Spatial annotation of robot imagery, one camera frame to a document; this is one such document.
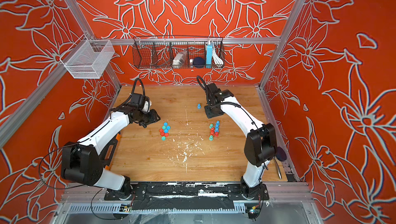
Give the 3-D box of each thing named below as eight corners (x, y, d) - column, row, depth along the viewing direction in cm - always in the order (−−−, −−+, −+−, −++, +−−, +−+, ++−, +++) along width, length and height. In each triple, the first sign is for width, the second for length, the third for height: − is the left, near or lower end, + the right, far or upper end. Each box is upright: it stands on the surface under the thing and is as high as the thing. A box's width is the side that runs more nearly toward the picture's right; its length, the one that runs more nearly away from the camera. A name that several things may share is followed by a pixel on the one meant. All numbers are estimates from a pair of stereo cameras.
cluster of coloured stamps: (207, 140, 92) (207, 138, 90) (210, 121, 101) (210, 119, 99) (218, 141, 91) (218, 140, 89) (219, 122, 100) (220, 120, 98)
